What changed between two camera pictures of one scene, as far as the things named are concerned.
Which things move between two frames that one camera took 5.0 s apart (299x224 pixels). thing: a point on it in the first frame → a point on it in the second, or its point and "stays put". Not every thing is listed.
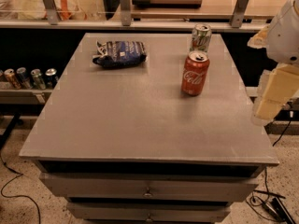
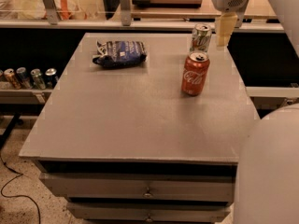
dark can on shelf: [51, 77] stays put
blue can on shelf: [23, 78] stays put
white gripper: [284, 37] → [230, 1]
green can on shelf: [37, 79] stays put
